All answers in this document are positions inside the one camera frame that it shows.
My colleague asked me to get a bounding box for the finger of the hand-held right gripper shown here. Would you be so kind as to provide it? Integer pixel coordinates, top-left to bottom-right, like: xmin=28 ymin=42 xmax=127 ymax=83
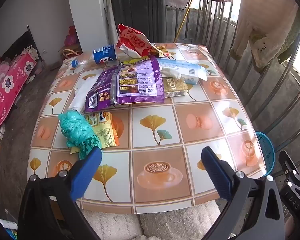
xmin=278 ymin=151 xmax=300 ymax=230

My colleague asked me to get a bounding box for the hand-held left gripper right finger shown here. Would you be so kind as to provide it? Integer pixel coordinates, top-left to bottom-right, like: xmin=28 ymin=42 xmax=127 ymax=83
xmin=201 ymin=146 xmax=285 ymax=240

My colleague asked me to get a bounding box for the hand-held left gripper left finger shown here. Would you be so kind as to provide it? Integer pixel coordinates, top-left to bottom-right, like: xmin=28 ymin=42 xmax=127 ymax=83
xmin=18 ymin=146 xmax=103 ymax=240

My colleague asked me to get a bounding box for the blue plastic basket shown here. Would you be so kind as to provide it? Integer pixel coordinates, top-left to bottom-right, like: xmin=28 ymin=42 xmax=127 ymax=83
xmin=255 ymin=131 xmax=275 ymax=175

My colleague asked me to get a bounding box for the teal plastic bag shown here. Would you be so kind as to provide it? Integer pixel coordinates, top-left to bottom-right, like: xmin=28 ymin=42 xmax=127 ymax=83
xmin=59 ymin=110 xmax=102 ymax=160

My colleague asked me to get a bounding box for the yellow chips bag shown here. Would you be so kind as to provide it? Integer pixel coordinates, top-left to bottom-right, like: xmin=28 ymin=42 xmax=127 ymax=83
xmin=84 ymin=111 xmax=120 ymax=147

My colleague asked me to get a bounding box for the purple snack bag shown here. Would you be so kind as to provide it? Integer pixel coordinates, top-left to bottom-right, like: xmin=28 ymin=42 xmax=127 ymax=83
xmin=84 ymin=66 xmax=120 ymax=114

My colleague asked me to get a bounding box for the purple bag with silver edge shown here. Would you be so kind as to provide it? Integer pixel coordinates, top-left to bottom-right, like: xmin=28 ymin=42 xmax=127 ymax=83
xmin=110 ymin=56 xmax=165 ymax=105

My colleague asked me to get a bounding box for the white and blue carton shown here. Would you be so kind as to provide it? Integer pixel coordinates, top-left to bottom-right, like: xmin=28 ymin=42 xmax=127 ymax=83
xmin=157 ymin=59 xmax=210 ymax=85

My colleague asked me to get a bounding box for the plastic bottle with blue label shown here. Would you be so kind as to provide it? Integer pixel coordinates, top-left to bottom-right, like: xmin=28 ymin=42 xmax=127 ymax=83
xmin=70 ymin=44 xmax=120 ymax=68

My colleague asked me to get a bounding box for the red and white snack bag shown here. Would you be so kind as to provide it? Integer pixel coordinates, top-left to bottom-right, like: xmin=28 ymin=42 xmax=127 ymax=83
xmin=116 ymin=24 xmax=163 ymax=59

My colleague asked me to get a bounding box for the white fleece cloth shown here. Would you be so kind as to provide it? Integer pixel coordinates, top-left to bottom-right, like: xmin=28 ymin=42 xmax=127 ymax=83
xmin=82 ymin=201 xmax=220 ymax=240

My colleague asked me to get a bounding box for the white paper towel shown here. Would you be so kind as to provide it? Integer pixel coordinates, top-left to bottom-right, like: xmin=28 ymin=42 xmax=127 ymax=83
xmin=67 ymin=76 xmax=103 ymax=112

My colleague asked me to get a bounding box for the table with patterned tablecloth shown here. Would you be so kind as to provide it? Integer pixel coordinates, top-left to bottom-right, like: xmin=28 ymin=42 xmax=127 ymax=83
xmin=27 ymin=42 xmax=267 ymax=214

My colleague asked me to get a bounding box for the gold box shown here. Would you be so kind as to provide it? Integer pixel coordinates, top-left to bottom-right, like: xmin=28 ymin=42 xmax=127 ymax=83
xmin=164 ymin=76 xmax=188 ymax=98

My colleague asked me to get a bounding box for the white cloth glove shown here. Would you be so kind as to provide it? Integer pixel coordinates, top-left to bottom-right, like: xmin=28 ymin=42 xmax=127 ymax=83
xmin=160 ymin=66 xmax=182 ymax=80

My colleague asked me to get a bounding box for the pink floral blanket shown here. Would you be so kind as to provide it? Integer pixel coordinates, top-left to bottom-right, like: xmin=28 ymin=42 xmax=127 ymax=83
xmin=0 ymin=52 xmax=37 ymax=134

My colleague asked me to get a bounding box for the green knitted cloth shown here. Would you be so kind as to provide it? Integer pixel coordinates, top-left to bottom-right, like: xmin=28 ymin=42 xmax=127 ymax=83
xmin=277 ymin=7 xmax=300 ymax=64

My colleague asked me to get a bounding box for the yellow and black wrapper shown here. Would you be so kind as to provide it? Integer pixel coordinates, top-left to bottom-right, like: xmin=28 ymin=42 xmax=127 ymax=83
xmin=122 ymin=56 xmax=150 ymax=65

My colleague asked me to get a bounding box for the pink plastic bag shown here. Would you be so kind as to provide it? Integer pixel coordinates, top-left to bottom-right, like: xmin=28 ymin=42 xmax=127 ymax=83
xmin=64 ymin=26 xmax=78 ymax=47

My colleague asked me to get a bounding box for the small yellow red wrapper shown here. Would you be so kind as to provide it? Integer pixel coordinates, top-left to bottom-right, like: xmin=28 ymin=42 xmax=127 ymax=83
xmin=154 ymin=45 xmax=172 ymax=58

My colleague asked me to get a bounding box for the black headboard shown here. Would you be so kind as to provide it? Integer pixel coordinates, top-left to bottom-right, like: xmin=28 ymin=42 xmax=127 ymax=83
xmin=0 ymin=25 xmax=43 ymax=63

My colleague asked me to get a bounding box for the metal railing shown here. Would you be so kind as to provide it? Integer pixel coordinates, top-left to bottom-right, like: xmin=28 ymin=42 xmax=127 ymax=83
xmin=120 ymin=0 xmax=300 ymax=180

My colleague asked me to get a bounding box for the tan handled bag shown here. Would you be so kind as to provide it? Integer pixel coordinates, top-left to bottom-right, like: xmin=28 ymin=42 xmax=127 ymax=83
xmin=58 ymin=44 xmax=82 ymax=60

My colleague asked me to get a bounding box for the yellow broom handle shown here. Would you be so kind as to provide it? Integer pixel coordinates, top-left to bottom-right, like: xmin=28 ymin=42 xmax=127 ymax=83
xmin=175 ymin=0 xmax=197 ymax=43

